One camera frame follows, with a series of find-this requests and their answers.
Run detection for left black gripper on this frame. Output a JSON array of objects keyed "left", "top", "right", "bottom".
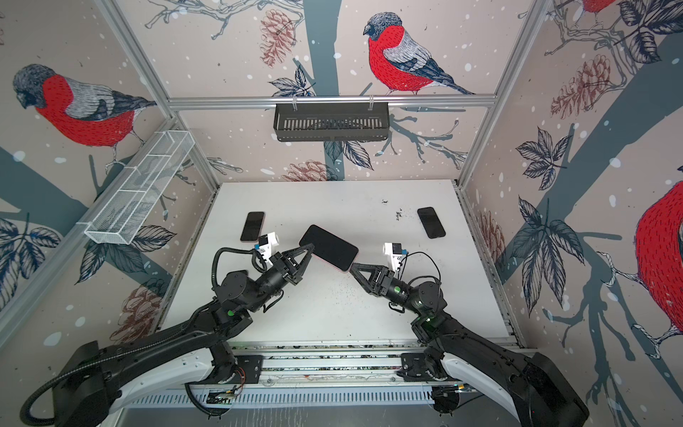
[{"left": 244, "top": 244, "right": 313, "bottom": 315}]

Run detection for black phone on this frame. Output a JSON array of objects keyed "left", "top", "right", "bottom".
[
  {"left": 417, "top": 206, "right": 446, "bottom": 239},
  {"left": 299, "top": 225, "right": 359, "bottom": 272},
  {"left": 240, "top": 212, "right": 265, "bottom": 242}
]

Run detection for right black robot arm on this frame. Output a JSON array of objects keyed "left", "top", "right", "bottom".
[{"left": 350, "top": 263, "right": 590, "bottom": 426}]

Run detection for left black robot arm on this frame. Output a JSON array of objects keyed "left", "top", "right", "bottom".
[{"left": 51, "top": 244, "right": 314, "bottom": 426}]

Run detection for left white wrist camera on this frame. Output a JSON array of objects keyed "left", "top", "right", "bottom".
[{"left": 254, "top": 232, "right": 279, "bottom": 259}]

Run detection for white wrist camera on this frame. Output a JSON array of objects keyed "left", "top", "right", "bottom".
[
  {"left": 254, "top": 232, "right": 279, "bottom": 259},
  {"left": 382, "top": 243, "right": 407, "bottom": 271}
]

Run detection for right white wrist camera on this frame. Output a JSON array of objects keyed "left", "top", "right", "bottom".
[{"left": 382, "top": 243, "right": 407, "bottom": 271}]

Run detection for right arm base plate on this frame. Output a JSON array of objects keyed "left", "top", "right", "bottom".
[{"left": 396, "top": 352, "right": 462, "bottom": 384}]

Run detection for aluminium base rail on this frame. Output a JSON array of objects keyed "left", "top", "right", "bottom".
[{"left": 108, "top": 341, "right": 551, "bottom": 388}]

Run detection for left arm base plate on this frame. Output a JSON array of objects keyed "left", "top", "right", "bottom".
[{"left": 190, "top": 355, "right": 264, "bottom": 385}]

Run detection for black hanging wire basket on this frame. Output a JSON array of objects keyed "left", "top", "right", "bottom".
[{"left": 273, "top": 102, "right": 390, "bottom": 142}]

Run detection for white mesh wall tray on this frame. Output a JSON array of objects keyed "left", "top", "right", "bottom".
[{"left": 85, "top": 130, "right": 195, "bottom": 245}]

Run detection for left black corrugated cable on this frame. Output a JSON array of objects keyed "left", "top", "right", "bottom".
[{"left": 20, "top": 246, "right": 268, "bottom": 427}]

